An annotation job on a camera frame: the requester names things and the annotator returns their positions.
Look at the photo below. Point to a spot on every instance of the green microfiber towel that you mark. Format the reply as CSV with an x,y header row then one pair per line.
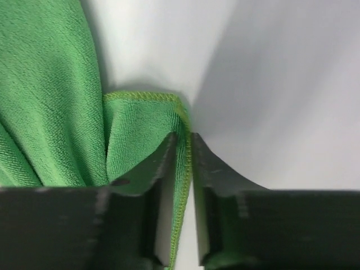
x,y
58,129

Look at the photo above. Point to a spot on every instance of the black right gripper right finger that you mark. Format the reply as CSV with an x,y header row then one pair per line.
x,y
242,225

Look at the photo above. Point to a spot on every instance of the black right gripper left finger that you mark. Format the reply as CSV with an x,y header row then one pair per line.
x,y
126,224

